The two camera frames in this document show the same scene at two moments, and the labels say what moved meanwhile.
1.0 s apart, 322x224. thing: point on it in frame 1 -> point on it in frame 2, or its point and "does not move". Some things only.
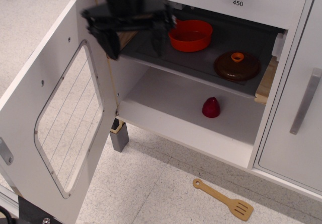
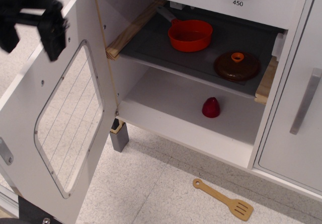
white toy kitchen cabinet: x=238 y=78 does not move
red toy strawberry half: x=211 y=107 does not move
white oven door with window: x=56 y=123 does not move
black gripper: x=125 y=9 -> x=53 y=24
